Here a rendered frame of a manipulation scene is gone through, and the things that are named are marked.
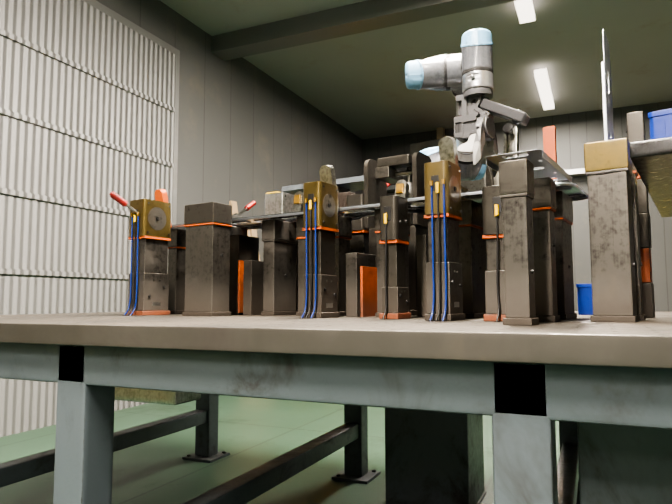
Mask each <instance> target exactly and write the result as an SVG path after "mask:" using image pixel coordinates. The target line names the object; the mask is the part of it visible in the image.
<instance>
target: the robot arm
mask: <svg viewBox="0 0 672 504"><path fill-rule="evenodd" d="M492 45H493V43H492V34H491V32H490V31H489V30H487V29H483V28H477V29H471V30H469V31H467V32H465V33H464V34H463V35H462V42H461V50H462V53H456V54H442V55H437V56H433V57H430V58H427V59H423V60H415V61H408V62H407V63H406V65H405V80H406V87H407V88H408V89H416V90H420V89H429V90H435V91H451V90H452V94H453V96H454V97H455V98H456V117H454V138H456V144H457V154H458V165H459V167H461V181H468V180H471V181H474V180H481V179H482V178H483V177H484V176H485V172H486V167H487V165H486V159H485V157H486V156H491V155H498V144H497V137H496V132H495V123H494V120H493V118H494V116H497V117H500V118H503V119H505V120H508V121H511V122H512V123H513V124H515V125H522V126H527V124H528V122H529V120H530V117H529V116H528V115H527V114H526V112H525V111H523V110H521V109H518V110H517V109H514V108H511V107H508V106H505V105H502V104H499V103H496V102H493V101H491V99H492V98H493V90H494V83H493V46H492ZM493 115H494V116H493ZM485 139H486V140H487V141H486V140H485ZM420 152H422V153H423V154H425V155H427V156H429V157H430V159H431V161H432V162H435V161H440V157H439V147H431V148H427V149H424V150H422V151H420Z"/></svg>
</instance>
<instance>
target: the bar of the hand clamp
mask: <svg viewBox="0 0 672 504"><path fill-rule="evenodd" d="M503 132H504V154H505V153H512V152H519V128H518V127H517V126H515V127H513V125H512V124H510V123H508V124H505V125H504V126H503Z"/></svg>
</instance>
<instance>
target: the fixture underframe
mask: <svg viewBox="0 0 672 504"><path fill-rule="evenodd" d="M0 378H2V379H15V380H29V381H42V382H55V383H57V410H56V437H55V449H51V450H47V451H44V452H40V453H36V454H33V455H29V456H26V457H22V458H18V459H15V460H11V461H7V462H4V463H0V488H1V487H4V486H7V485H10V484H14V483H17V482H20V481H23V480H26V479H30V478H33V477H36V476H39V475H42V474H45V473H49V472H52V471H54V491H53V504H112V473H113V452H115V451H118V450H122V449H125V448H128V447H131V446H134V445H138V444H141V443H144V442H147V441H150V440H153V439H157V438H160V437H163V436H166V435H169V434H172V433H176V432H179V431H182V430H185V429H188V428H192V427H195V452H194V453H192V454H187V455H186V456H184V457H182V459H183V460H190V461H197V462H205V463H212V462H214V461H216V460H219V459H221V458H224V457H226V456H228V455H230V452H226V451H218V407H219V395H225V396H238V397H251V398H264V399H277V400H290V401H303V402H316V403H329V404H343V405H344V424H343V425H341V426H339V427H337V428H335V429H333V430H331V431H329V432H327V433H325V434H323V435H321V436H319V437H317V438H315V439H313V440H311V441H309V442H307V443H305V444H303V445H301V446H299V447H297V448H295V449H293V450H290V451H288V452H286V453H284V454H282V455H280V456H278V457H276V458H274V459H272V460H270V461H268V462H266V463H264V464H262V465H260V466H258V467H256V468H254V469H252V470H250V471H248V472H246V473H244V474H242V475H240V476H238V477H236V478H234V479H232V480H230V481H227V482H225V483H223V484H221V485H219V486H217V487H215V488H213V489H211V490H209V491H207V492H205V493H203V494H201V495H199V496H197V497H195V498H193V499H191V500H189V501H187V502H185V503H183V504H246V503H248V502H249V501H251V500H253V499H255V498H256V497H258V496H260V495H261V494H263V493H265V492H267V491H268V490H270V489H272V488H274V487H275V486H277V485H279V484H280V483H282V482H284V481H286V480H287V479H289V478H291V477H292V476H294V475H296V474H298V473H299V472H301V471H303V470H304V469H306V468H308V467H310V466H311V465H313V464H315V463H317V462H318V461H320V460H322V459H323V458H325V457H327V456H329V455H330V454H332V453H334V452H335V451H337V450H339V449H341V448H342V447H344V469H343V470H341V471H340V472H338V473H337V474H335V475H334V476H332V480H338V481H345V482H353V483H360V484H368V483H370V482H371V481H372V480H373V479H374V478H376V477H377V476H378V475H379V474H380V471H376V470H375V469H372V470H368V406H369V407H382V408H395V409H408V410H421V411H434V412H447V413H460V414H473V415H487V416H492V453H493V493H494V504H672V369H663V368H637V367H611V366H586V365H560V364H535V363H509V362H484V361H458V360H433V359H407V358H382V357H356V356H330V355H305V354H279V353H254V352H228V351H203V350H177V349H152V348H126V347H100V346H75V345H49V344H24V343H0ZM115 400H121V401H133V402H144V403H155V404H167V405H178V404H182V403H186V402H190V401H194V400H196V410H193V411H190V412H186V413H182V414H179V415H175V416H172V417H168V418H164V419H161V420H157V421H153V422H150V423H146V424H142V425H139V426H135V427H131V428H128V429H124V430H120V431H117V432H114V403H115ZM555 421H559V446H560V456H559V460H558V464H557V455H556V426H555Z"/></svg>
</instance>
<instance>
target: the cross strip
mask: <svg viewBox="0 0 672 504"><path fill-rule="evenodd" d="M517 154H528V155H527V156H520V157H513V158H503V156H509V155H517ZM485 159H486V165H487V166H489V167H490V168H492V169H494V170H495V171H497V172H499V164H498V163H499V162H503V161H511V160H518V159H528V160H529V161H530V162H531V163H533V165H534V168H535V167H544V168H542V169H534V179H536V178H545V177H550V178H557V179H553V180H554V181H561V180H569V181H570V182H571V183H572V177H571V176H570V175H569V174H568V173H567V172H566V171H565V170H564V169H563V168H561V167H560V166H559V165H558V164H557V163H556V162H555V161H554V160H553V159H552V158H551V157H549V156H548V155H547V154H546V153H545V152H544V151H543V150H540V149H534V150H527V151H520V152H512V153H505V154H498V155H491V156H486V157H485ZM539 160H542V161H539ZM554 172H556V173H554Z"/></svg>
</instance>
